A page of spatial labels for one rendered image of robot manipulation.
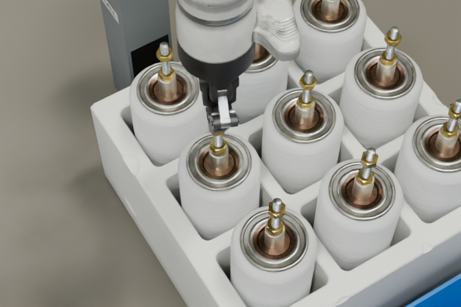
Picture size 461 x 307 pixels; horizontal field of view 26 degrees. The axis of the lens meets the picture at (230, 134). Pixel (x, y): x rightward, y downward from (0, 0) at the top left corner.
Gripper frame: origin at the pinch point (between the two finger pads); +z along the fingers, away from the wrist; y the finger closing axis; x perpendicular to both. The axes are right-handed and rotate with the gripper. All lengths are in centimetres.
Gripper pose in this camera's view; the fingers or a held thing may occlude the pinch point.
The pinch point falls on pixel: (217, 114)
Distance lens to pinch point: 106.2
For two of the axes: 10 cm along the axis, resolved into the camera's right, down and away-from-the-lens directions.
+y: 1.5, 8.4, -5.3
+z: 0.0, 5.3, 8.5
